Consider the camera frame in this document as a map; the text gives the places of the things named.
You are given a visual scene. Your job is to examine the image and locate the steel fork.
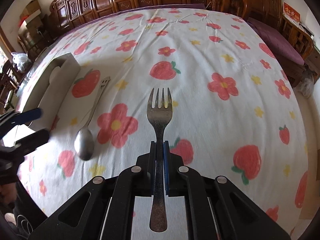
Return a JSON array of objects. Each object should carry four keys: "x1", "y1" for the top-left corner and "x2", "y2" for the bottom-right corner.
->
[{"x1": 146, "y1": 89, "x2": 172, "y2": 233}]

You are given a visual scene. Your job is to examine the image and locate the grey metal tray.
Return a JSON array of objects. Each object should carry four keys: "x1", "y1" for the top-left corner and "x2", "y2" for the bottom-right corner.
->
[{"x1": 19, "y1": 53, "x2": 80, "y2": 132}]

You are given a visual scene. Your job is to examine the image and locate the white plastic bag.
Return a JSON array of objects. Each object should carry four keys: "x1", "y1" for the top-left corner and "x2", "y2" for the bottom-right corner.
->
[{"x1": 11, "y1": 52, "x2": 32, "y2": 73}]

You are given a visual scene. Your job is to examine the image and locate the strawberry flower print tablecloth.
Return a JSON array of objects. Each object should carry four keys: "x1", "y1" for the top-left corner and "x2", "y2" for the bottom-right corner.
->
[{"x1": 20, "y1": 8, "x2": 308, "y2": 232}]

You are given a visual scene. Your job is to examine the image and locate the cardboard boxes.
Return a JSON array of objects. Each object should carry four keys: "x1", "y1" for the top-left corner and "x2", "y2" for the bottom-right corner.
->
[{"x1": 18, "y1": 0, "x2": 46, "y2": 48}]

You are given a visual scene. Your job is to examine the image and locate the carved wooden chair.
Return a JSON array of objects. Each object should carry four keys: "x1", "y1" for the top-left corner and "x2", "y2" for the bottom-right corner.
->
[{"x1": 206, "y1": 0, "x2": 251, "y2": 21}]

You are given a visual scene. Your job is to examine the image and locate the wooden side cabinet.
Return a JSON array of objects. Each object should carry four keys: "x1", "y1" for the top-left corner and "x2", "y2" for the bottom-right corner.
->
[{"x1": 279, "y1": 15, "x2": 319, "y2": 60}]

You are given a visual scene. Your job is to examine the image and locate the red box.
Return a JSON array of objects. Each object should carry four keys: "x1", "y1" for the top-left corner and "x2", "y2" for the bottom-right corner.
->
[{"x1": 283, "y1": 2, "x2": 300, "y2": 24}]

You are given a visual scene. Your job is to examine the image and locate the steel spoon smiley handle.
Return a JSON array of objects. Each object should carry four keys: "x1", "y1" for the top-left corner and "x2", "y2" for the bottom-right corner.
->
[{"x1": 74, "y1": 76, "x2": 111, "y2": 161}]

